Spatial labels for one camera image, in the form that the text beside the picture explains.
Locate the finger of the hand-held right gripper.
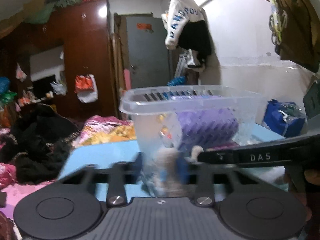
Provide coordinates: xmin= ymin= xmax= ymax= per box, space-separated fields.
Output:
xmin=197 ymin=148 xmax=235 ymax=167

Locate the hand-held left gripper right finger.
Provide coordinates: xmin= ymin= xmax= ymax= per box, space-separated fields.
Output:
xmin=175 ymin=154 xmax=262 ymax=207

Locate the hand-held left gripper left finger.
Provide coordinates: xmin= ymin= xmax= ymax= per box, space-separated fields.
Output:
xmin=57 ymin=152 xmax=144 ymax=207

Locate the clear plastic container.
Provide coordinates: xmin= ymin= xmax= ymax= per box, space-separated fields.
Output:
xmin=119 ymin=85 xmax=263 ymax=198

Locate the person's right hand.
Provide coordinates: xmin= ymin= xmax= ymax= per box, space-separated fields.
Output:
xmin=303 ymin=168 xmax=320 ymax=188

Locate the purple textured roll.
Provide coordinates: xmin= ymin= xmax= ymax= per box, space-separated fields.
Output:
xmin=175 ymin=105 xmax=239 ymax=153

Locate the blue storage bag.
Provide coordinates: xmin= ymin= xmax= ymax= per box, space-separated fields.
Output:
xmin=261 ymin=99 xmax=308 ymax=138

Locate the light blue mat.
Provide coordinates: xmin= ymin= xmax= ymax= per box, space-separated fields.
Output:
xmin=58 ymin=124 xmax=290 ymax=204

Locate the floral yellow pink blanket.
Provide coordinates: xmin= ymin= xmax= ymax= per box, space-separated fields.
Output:
xmin=72 ymin=115 xmax=138 ymax=147

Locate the dark green box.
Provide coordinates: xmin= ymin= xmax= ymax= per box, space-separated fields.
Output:
xmin=303 ymin=79 xmax=320 ymax=120

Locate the blue duster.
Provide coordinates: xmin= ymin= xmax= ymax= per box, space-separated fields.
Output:
xmin=167 ymin=76 xmax=187 ymax=87

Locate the pink foam roll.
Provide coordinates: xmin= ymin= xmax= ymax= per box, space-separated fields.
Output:
xmin=123 ymin=67 xmax=133 ymax=90

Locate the orange plastic bag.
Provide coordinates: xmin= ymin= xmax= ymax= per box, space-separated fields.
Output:
xmin=74 ymin=74 xmax=93 ymax=94

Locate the black clothing pile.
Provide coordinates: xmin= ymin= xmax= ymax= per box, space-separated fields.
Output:
xmin=0 ymin=104 xmax=84 ymax=184

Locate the grey door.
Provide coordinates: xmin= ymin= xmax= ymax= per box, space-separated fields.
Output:
xmin=125 ymin=15 xmax=173 ymax=90

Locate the small white plastic bag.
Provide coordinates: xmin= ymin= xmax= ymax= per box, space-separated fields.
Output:
xmin=50 ymin=80 xmax=67 ymax=96

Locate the black hanging garment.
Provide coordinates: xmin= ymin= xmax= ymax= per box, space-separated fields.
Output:
xmin=179 ymin=20 xmax=213 ymax=63

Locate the brown wooden wardrobe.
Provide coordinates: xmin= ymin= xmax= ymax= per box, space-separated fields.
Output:
xmin=0 ymin=0 xmax=119 ymax=130

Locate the olive green hanging bag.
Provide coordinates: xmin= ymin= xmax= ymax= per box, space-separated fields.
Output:
xmin=275 ymin=0 xmax=320 ymax=73

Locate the white printed bag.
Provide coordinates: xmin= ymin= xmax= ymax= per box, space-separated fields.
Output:
xmin=161 ymin=0 xmax=207 ymax=50

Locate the pile of clothes on wardrobe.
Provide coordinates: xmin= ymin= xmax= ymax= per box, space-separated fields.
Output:
xmin=15 ymin=0 xmax=108 ymax=25

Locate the yellow patterned strap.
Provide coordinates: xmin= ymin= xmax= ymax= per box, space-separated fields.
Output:
xmin=265 ymin=0 xmax=288 ymax=46

